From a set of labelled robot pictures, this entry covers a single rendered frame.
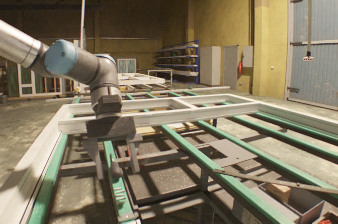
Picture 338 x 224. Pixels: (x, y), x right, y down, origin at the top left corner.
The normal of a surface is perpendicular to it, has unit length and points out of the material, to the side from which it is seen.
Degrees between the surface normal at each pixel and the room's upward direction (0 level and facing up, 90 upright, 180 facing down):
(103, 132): 52
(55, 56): 68
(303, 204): 90
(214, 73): 90
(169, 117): 90
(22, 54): 118
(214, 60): 90
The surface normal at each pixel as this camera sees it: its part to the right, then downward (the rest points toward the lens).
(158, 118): 0.35, 0.16
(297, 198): -0.93, 0.07
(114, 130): 0.33, -0.48
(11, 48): 0.59, 0.58
